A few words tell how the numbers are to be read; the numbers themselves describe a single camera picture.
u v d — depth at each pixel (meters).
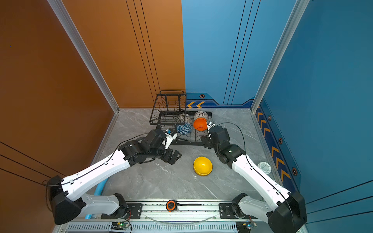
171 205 0.73
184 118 0.83
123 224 0.71
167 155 0.64
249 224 0.70
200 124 1.05
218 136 0.55
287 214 0.37
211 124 0.66
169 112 1.11
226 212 0.72
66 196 0.39
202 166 0.84
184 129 1.05
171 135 0.65
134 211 0.73
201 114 1.09
